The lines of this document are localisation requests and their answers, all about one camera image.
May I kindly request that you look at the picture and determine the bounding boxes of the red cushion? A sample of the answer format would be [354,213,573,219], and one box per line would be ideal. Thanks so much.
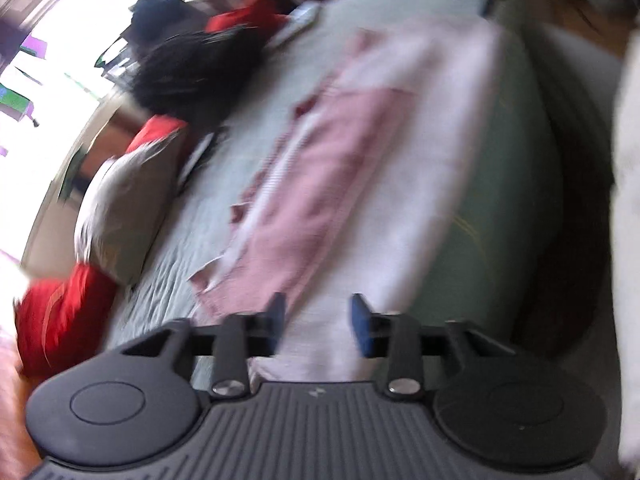
[125,115,189,157]
[205,0,292,37]

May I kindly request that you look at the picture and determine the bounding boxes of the window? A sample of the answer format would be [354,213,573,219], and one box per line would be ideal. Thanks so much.
[0,0,151,261]

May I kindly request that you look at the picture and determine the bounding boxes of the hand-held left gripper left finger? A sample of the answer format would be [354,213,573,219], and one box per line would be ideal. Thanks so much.
[120,292,287,399]

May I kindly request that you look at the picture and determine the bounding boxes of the grey green pillow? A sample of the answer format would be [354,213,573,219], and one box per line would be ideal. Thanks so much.
[74,150,189,287]

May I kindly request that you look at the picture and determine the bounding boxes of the black backpack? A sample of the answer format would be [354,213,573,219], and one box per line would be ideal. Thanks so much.
[131,27,274,127]

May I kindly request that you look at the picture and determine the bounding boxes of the red cushions at left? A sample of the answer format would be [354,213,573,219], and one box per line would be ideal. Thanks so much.
[14,265,119,379]

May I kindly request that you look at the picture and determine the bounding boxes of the person's white fleece top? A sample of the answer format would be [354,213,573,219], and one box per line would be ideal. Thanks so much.
[612,35,640,472]

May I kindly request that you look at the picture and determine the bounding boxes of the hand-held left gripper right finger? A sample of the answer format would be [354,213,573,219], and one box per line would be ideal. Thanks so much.
[348,294,516,396]

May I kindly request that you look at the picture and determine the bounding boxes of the pink and white sweater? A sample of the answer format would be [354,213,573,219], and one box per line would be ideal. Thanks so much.
[187,15,504,387]

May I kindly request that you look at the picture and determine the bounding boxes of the grey mattress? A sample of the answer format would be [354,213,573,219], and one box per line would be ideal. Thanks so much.
[500,25,622,402]

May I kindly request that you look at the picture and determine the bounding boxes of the green plaid blanket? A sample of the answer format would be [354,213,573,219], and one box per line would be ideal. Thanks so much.
[105,0,566,362]

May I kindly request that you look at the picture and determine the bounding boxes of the thick paperback book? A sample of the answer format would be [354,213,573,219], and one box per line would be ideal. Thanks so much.
[267,2,322,49]

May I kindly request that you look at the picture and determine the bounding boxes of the hanging dark garment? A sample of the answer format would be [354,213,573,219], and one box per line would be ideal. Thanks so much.
[131,0,199,42]

